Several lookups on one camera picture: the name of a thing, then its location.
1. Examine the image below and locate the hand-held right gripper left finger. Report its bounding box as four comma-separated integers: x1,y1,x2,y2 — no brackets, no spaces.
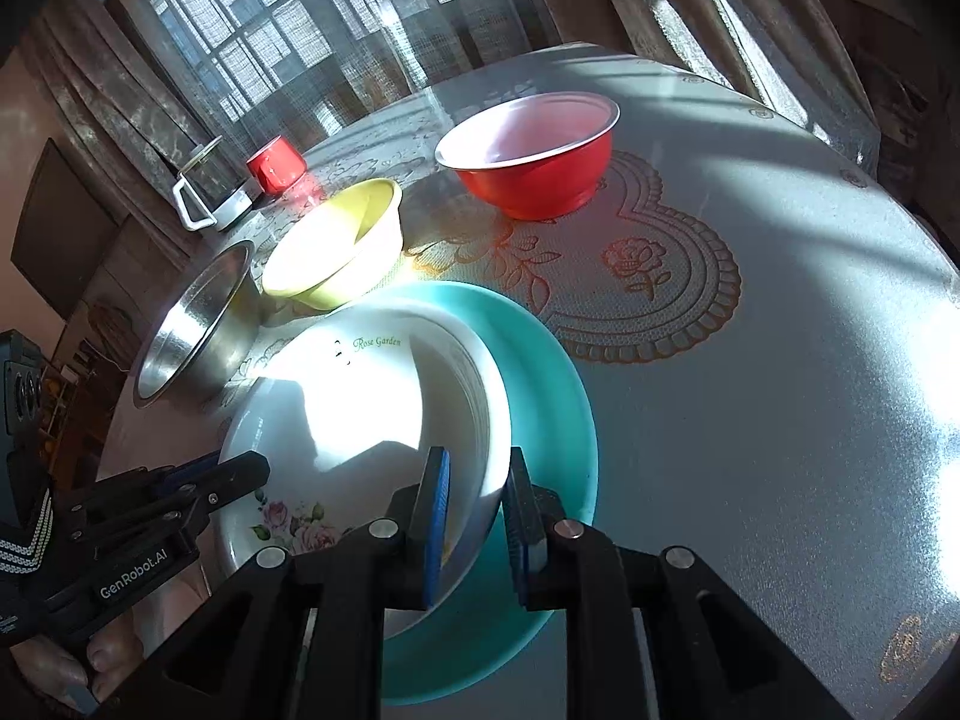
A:
97,446,452,720

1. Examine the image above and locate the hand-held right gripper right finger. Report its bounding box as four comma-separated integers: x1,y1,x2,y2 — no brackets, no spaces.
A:
502,446,856,720

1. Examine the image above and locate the grid pane window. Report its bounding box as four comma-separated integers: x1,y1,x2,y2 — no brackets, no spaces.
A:
112,0,548,158

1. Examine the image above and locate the person's left hand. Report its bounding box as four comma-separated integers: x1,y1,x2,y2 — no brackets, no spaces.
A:
0,604,145,717

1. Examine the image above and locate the red bowl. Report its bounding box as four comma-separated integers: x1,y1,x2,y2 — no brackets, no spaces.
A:
435,92,621,222

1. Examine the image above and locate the red mug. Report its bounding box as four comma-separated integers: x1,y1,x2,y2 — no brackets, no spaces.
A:
246,136,305,196

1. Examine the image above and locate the wooden shelf unit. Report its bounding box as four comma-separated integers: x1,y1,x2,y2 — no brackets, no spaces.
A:
37,300,125,485

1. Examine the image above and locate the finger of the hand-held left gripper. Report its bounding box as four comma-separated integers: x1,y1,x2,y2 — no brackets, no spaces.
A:
56,454,224,520
67,451,272,557

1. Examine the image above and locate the beige drape curtain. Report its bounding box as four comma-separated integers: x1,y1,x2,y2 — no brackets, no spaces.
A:
517,0,886,166
30,0,226,248

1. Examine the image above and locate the teal plate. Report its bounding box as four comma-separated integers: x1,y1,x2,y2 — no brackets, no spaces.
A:
379,281,599,706

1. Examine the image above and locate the glass pitcher with white handle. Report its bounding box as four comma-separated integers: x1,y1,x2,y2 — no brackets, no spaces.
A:
172,136,252,233

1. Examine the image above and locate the dark wall screen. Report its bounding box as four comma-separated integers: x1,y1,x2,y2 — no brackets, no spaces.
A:
10,139,121,320

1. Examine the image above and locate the yellow bowl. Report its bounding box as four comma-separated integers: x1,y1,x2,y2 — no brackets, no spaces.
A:
261,178,404,312

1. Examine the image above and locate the stainless steel bowl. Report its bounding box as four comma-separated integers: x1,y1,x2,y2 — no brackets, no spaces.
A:
133,240,260,410

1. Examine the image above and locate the white lace tablecloth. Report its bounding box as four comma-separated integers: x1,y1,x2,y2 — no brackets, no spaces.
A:
97,41,960,720

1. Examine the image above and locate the white floral plate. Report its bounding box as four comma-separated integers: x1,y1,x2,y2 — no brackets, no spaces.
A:
214,298,512,642

